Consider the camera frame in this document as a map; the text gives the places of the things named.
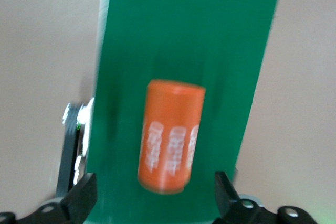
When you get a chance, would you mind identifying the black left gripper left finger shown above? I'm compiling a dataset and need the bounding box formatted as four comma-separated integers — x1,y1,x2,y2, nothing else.
15,173,98,224

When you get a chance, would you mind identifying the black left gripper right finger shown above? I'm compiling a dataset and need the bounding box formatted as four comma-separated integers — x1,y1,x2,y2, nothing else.
214,170,279,224

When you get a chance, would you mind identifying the orange cylinder white print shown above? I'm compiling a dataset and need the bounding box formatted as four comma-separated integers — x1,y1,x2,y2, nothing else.
136,79,207,195

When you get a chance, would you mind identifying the green conveyor belt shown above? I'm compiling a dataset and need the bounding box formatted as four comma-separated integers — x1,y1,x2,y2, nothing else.
56,0,287,224

